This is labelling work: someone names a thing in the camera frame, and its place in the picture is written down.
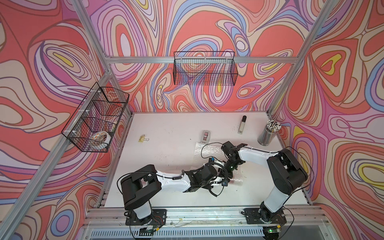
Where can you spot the black wire basket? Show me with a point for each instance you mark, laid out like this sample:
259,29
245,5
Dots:
205,68
100,110

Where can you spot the tape roll in basket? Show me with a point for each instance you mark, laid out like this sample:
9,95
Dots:
100,140

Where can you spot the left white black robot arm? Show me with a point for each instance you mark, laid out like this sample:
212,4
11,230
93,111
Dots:
139,187

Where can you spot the yellow binder clip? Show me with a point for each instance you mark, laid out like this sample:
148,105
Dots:
143,139

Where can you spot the bubble wrap sheet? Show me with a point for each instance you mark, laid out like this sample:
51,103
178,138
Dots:
205,153

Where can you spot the grey tape dispenser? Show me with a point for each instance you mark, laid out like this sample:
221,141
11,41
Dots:
205,139

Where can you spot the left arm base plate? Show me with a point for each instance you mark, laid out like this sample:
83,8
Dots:
150,216

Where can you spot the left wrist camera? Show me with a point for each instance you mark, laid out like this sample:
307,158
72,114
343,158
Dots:
225,182

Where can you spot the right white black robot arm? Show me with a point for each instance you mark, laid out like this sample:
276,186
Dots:
286,172

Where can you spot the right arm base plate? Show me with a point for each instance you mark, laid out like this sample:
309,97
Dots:
257,216

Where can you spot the back black wire basket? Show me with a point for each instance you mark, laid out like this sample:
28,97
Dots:
205,68

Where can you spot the left black wire basket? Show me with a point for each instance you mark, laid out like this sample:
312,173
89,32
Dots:
100,110

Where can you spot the aluminium front rail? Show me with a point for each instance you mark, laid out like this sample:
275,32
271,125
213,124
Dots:
216,223

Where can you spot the metal cup of pencils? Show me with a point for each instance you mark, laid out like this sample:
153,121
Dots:
271,129

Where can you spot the silver black marker tube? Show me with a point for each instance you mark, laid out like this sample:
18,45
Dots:
242,125

